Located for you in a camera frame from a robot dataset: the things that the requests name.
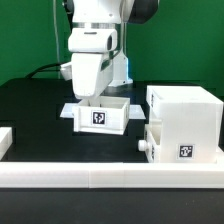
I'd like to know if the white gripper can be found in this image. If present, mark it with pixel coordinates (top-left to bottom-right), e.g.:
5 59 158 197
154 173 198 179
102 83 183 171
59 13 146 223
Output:
71 53 113 99

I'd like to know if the white drawer tray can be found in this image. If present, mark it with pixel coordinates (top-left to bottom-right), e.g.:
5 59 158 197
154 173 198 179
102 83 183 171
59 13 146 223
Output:
138 124 161 163
72 96 130 135

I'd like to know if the white drawer cabinet box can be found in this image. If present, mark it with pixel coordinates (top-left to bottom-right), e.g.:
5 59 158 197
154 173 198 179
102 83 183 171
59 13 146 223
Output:
146 86 223 163

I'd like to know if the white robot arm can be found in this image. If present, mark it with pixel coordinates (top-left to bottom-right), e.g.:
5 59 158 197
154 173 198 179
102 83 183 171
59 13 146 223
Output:
67 0 160 99

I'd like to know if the marker tag sheet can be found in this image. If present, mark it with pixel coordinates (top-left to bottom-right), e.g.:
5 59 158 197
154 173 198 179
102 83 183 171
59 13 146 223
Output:
60 103 146 120

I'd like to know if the white U-shaped obstacle fence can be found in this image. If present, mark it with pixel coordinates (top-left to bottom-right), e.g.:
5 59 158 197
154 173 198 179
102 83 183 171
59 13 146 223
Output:
0 127 224 189

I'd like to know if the black cable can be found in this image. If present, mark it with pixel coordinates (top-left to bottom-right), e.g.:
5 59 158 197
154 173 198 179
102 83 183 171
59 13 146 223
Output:
25 62 72 80

